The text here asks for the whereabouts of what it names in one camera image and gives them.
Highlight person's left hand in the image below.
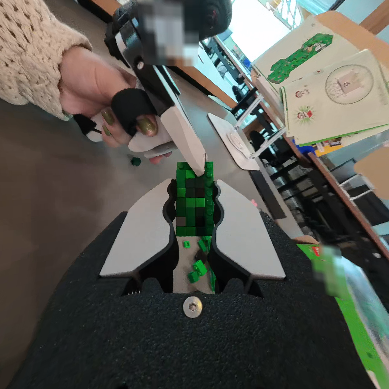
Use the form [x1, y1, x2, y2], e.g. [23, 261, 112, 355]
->
[58, 48, 172, 165]

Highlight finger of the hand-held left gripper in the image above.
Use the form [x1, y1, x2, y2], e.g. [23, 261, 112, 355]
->
[160, 106, 208, 177]

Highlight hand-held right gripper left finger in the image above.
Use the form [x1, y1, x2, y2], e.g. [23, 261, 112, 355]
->
[99, 178, 180, 279]

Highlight tan rounded board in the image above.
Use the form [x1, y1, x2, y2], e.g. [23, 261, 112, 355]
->
[316, 11, 389, 61]
[354, 145, 389, 201]

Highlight green tiled lego plate assembly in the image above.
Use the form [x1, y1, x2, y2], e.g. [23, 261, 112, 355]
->
[176, 162, 215, 237]

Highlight lego instruction booklet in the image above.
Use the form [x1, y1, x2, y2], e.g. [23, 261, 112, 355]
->
[252, 15, 389, 146]

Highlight green lego box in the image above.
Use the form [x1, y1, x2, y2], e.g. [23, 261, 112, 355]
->
[296, 243, 389, 379]

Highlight small green lego pieces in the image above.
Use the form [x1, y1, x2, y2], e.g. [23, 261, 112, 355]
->
[131, 156, 217, 294]

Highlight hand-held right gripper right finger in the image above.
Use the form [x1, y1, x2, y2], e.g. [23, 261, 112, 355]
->
[210, 179, 286, 280]

